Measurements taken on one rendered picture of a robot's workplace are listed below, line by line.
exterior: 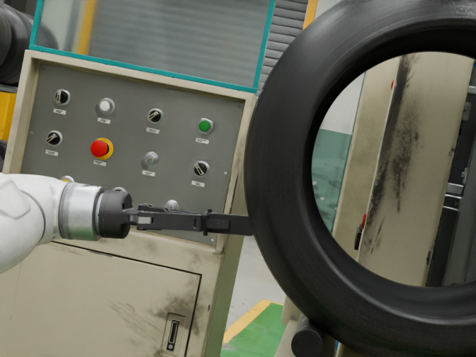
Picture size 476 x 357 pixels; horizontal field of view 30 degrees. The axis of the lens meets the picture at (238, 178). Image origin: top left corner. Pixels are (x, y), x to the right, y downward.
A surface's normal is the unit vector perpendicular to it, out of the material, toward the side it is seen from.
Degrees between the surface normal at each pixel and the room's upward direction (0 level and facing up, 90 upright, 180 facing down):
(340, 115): 90
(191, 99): 90
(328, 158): 90
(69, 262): 90
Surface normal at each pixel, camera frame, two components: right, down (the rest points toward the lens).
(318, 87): -0.28, -0.07
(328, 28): -0.55, -0.55
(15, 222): 0.86, -0.42
